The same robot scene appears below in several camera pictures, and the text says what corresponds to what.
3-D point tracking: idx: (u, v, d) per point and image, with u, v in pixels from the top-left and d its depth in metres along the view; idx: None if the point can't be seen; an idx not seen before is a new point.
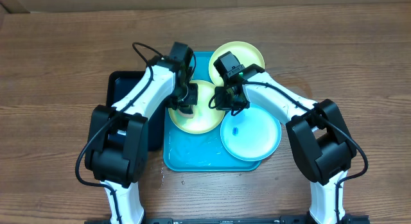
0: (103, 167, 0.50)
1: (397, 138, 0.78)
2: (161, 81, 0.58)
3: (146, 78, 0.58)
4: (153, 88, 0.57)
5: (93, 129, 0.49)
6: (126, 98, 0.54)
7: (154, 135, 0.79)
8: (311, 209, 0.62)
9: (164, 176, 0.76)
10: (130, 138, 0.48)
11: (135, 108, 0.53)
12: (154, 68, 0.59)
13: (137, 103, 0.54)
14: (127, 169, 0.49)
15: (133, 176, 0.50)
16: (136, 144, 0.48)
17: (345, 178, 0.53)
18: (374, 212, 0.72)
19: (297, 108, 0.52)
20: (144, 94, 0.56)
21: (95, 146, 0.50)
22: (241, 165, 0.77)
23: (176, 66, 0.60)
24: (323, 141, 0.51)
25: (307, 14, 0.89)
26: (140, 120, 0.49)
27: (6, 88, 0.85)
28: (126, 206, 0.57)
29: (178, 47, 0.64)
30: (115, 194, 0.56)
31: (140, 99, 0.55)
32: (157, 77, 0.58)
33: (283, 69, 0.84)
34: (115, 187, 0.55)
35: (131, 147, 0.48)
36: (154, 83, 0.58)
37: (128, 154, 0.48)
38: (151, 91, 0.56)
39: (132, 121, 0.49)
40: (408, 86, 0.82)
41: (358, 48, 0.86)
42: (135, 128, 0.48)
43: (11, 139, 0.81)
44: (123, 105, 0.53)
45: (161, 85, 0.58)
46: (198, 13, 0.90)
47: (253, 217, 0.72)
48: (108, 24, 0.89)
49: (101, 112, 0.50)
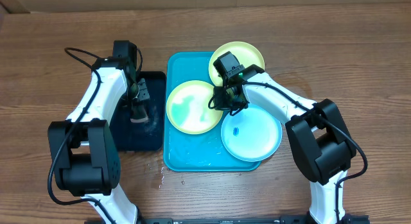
0: (77, 185, 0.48)
1: (396, 138, 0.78)
2: (110, 81, 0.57)
3: (94, 82, 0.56)
4: (105, 90, 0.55)
5: (52, 149, 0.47)
6: (78, 108, 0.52)
7: (155, 140, 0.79)
8: (311, 209, 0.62)
9: (164, 176, 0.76)
10: (95, 147, 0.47)
11: (91, 114, 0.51)
12: (99, 71, 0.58)
13: (92, 109, 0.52)
14: (102, 178, 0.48)
15: (110, 185, 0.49)
16: (101, 150, 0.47)
17: (345, 178, 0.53)
18: (374, 212, 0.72)
19: (297, 108, 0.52)
20: (97, 97, 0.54)
21: (62, 163, 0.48)
22: (241, 165, 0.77)
23: (122, 65, 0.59)
24: (323, 141, 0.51)
25: (307, 14, 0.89)
26: (99, 126, 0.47)
27: (6, 88, 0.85)
28: (115, 208, 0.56)
29: (121, 44, 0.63)
30: (100, 204, 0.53)
31: (94, 103, 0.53)
32: (104, 78, 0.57)
33: (283, 69, 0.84)
34: (97, 197, 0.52)
35: (99, 155, 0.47)
36: (103, 85, 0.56)
37: (97, 162, 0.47)
38: (102, 93, 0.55)
39: (90, 128, 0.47)
40: (408, 86, 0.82)
41: (358, 48, 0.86)
42: (96, 135, 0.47)
43: (11, 138, 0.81)
44: (78, 114, 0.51)
45: (112, 85, 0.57)
46: (198, 13, 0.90)
47: (253, 217, 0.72)
48: (108, 24, 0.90)
49: (56, 129, 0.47)
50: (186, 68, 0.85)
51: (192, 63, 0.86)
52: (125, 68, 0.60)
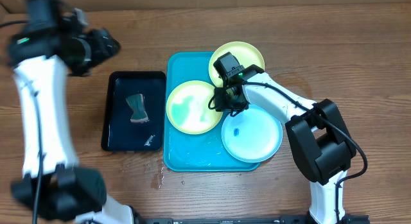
0: (70, 219, 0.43)
1: (396, 138, 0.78)
2: (46, 83, 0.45)
3: (27, 97, 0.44)
4: (47, 99, 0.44)
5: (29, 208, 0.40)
6: (29, 149, 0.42)
7: (156, 140, 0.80)
8: (311, 209, 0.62)
9: (164, 176, 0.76)
10: (76, 199, 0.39)
11: (51, 155, 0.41)
12: (24, 70, 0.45)
13: (47, 147, 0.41)
14: (95, 207, 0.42)
15: (102, 205, 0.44)
16: (83, 196, 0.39)
17: (345, 178, 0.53)
18: (374, 212, 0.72)
19: (297, 108, 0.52)
20: (45, 122, 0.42)
21: (45, 213, 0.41)
22: (241, 165, 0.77)
23: (44, 41, 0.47)
24: (323, 141, 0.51)
25: (307, 14, 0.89)
26: (69, 175, 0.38)
27: (6, 88, 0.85)
28: (110, 220, 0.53)
29: (36, 6, 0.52)
30: (94, 220, 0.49)
31: (45, 135, 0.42)
32: (37, 85, 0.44)
33: (283, 69, 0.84)
34: (90, 215, 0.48)
35: (83, 201, 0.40)
36: (40, 95, 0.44)
37: (85, 205, 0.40)
38: (47, 108, 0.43)
39: (60, 181, 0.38)
40: (408, 86, 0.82)
41: (358, 48, 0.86)
42: (70, 189, 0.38)
43: (11, 138, 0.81)
44: (35, 162, 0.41)
45: (49, 83, 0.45)
46: (199, 13, 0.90)
47: (253, 217, 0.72)
48: (108, 24, 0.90)
49: (22, 192, 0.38)
50: (186, 68, 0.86)
51: (192, 63, 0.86)
52: (48, 41, 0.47)
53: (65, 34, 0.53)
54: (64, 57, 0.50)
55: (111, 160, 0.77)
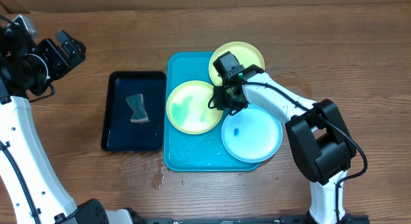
0: None
1: (396, 138, 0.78)
2: (15, 131, 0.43)
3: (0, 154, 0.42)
4: (22, 147, 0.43)
5: None
6: (18, 203, 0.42)
7: (155, 140, 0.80)
8: (311, 209, 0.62)
9: (164, 176, 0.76)
10: None
11: (48, 196, 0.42)
12: None
13: (40, 191, 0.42)
14: None
15: None
16: None
17: (345, 178, 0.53)
18: (374, 212, 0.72)
19: (297, 108, 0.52)
20: (29, 167, 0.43)
21: None
22: (242, 165, 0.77)
23: None
24: (323, 141, 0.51)
25: (307, 14, 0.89)
26: None
27: None
28: None
29: None
30: None
31: (32, 180, 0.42)
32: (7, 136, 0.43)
33: (283, 69, 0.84)
34: None
35: None
36: (13, 145, 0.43)
37: None
38: (25, 155, 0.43)
39: None
40: (408, 86, 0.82)
41: (358, 48, 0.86)
42: None
43: None
44: (33, 208, 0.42)
45: (18, 128, 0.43)
46: (199, 13, 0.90)
47: (253, 217, 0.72)
48: (108, 24, 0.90)
49: None
50: (186, 68, 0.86)
51: (192, 63, 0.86)
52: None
53: (18, 59, 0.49)
54: (22, 85, 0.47)
55: (111, 160, 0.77)
